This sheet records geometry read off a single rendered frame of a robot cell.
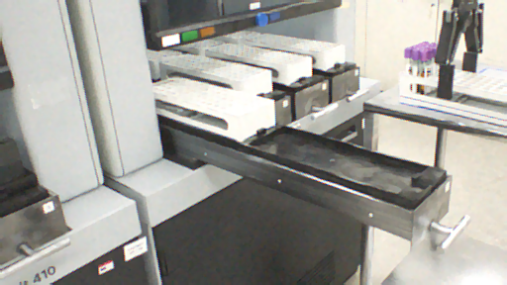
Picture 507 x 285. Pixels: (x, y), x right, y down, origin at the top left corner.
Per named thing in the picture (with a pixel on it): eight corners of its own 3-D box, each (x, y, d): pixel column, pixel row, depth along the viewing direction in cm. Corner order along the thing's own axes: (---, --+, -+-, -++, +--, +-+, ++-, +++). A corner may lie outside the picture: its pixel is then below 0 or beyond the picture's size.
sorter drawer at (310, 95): (130, 77, 156) (126, 49, 152) (165, 67, 166) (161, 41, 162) (310, 126, 115) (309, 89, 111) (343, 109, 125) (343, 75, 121)
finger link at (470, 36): (455, 10, 95) (458, 5, 95) (463, 52, 103) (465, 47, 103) (474, 12, 92) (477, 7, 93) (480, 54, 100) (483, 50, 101)
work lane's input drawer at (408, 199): (131, 142, 108) (124, 104, 105) (180, 123, 118) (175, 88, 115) (439, 266, 67) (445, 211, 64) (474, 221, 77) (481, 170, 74)
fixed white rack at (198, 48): (139, 56, 153) (136, 37, 150) (164, 49, 160) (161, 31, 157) (201, 70, 136) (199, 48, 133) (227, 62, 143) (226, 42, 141)
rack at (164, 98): (143, 115, 105) (138, 87, 102) (179, 102, 112) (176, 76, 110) (241, 148, 88) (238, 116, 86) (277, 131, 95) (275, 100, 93)
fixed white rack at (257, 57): (205, 71, 135) (203, 49, 132) (232, 63, 142) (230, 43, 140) (288, 90, 118) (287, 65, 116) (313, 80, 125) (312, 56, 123)
